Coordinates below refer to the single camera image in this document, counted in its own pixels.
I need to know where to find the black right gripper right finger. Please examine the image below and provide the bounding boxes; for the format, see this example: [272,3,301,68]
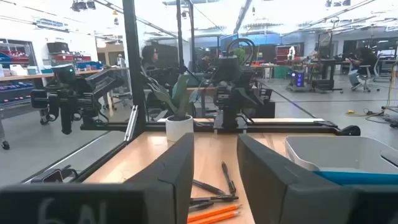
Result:
[236,133,398,224]

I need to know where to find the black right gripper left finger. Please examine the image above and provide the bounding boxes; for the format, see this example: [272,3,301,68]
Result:
[0,133,195,224]

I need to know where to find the red-orange pencil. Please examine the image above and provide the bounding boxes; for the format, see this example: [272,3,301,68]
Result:
[187,211,241,224]
[187,203,243,223]

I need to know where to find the grey pen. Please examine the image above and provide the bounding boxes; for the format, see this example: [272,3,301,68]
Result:
[221,161,237,196]

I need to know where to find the green plant in white pot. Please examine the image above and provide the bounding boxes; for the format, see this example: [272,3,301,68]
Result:
[152,73,200,142]

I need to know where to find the white plastic bin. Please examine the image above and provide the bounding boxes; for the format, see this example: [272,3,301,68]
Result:
[285,136,398,175]

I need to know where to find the blue plastic bin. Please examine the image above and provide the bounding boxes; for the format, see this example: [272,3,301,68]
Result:
[313,170,398,187]

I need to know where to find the silver aluminium extrusion bar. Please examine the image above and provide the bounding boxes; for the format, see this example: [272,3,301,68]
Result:
[123,105,139,142]

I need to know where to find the computer tower blue lights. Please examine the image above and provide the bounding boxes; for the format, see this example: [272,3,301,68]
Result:
[290,70,306,88]

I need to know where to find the person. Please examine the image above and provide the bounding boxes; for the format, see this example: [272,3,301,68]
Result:
[198,51,214,72]
[141,45,163,72]
[349,46,379,75]

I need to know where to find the grey office chair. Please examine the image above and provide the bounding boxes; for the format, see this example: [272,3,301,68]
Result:
[348,64,381,93]

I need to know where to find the wooden workbench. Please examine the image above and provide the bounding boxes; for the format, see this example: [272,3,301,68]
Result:
[0,68,103,82]

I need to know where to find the small silver depth camera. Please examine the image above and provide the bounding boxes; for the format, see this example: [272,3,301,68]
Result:
[30,164,80,185]

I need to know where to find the black leader arm with handle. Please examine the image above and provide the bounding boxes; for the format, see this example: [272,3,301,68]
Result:
[30,63,125,135]

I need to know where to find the black aluminium table frame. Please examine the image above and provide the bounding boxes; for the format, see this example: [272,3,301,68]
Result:
[21,0,341,185]

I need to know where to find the yellow floor cable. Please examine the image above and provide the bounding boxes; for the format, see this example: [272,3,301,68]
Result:
[345,62,398,119]

